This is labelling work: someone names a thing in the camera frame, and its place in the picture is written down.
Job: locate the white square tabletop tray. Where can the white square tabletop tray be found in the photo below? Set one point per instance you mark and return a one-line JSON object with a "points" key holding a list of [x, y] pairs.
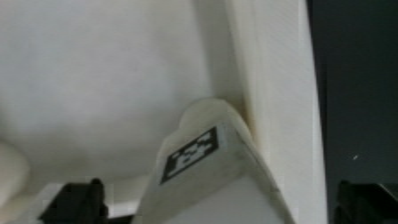
{"points": [[108, 63]]}

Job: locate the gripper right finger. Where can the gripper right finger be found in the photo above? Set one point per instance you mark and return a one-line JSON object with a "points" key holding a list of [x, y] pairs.
{"points": [[366, 203]]}

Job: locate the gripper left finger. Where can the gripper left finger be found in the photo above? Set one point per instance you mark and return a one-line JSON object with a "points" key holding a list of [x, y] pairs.
{"points": [[76, 206]]}

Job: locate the white table leg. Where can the white table leg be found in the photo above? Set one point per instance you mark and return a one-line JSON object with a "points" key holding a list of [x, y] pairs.
{"points": [[211, 187]]}

